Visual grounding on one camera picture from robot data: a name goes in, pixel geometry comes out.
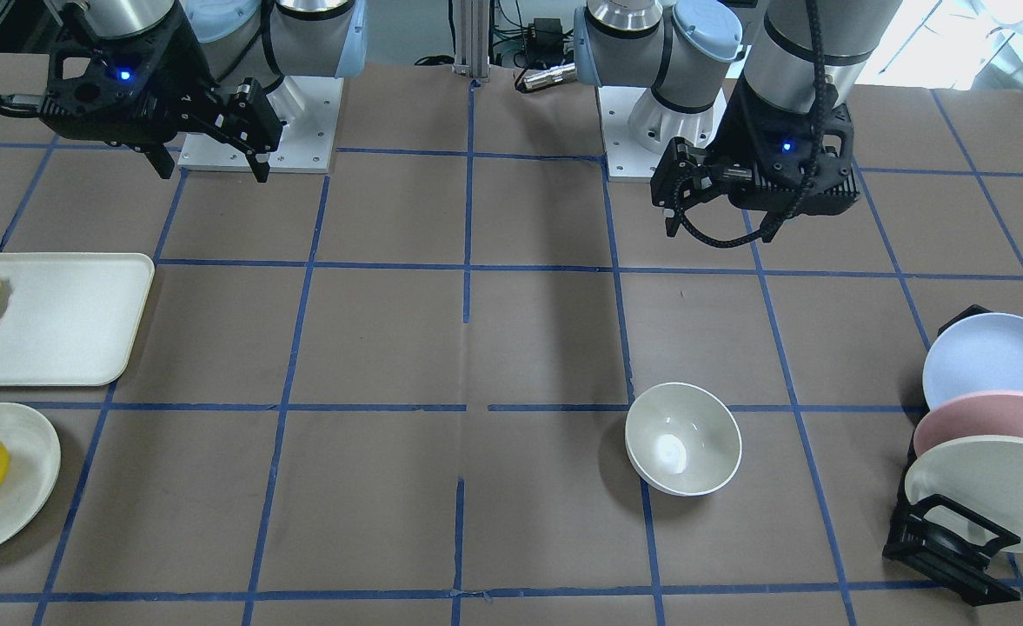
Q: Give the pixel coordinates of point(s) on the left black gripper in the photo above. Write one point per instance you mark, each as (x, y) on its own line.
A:
(731, 142)

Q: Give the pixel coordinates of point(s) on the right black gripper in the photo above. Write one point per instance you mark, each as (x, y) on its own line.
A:
(182, 80)

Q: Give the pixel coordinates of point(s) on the white bowl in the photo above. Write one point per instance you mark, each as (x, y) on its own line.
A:
(682, 440)

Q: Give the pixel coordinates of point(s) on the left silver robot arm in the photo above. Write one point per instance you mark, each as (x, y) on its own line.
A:
(688, 51)

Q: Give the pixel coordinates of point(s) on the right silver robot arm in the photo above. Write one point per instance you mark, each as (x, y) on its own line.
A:
(265, 40)

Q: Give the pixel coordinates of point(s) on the silver cylindrical connector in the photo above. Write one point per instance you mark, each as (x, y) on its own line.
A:
(530, 81)

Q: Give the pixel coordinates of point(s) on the white rectangular tray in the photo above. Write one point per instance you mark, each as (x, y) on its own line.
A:
(70, 319)

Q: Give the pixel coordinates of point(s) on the light blue plate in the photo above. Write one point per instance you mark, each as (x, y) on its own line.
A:
(982, 353)

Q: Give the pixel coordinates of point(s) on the white round plate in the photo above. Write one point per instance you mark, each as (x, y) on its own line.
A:
(35, 462)

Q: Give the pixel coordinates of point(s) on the pink plate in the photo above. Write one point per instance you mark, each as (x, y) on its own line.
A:
(985, 413)

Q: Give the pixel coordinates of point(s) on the black dish rack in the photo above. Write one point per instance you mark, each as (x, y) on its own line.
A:
(943, 555)

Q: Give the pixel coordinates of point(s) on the cream plate in rack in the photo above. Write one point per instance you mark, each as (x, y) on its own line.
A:
(981, 473)

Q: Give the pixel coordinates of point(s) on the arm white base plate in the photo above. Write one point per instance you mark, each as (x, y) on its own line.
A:
(309, 108)
(636, 128)

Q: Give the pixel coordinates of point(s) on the aluminium frame post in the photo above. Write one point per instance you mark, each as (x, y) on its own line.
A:
(471, 28)

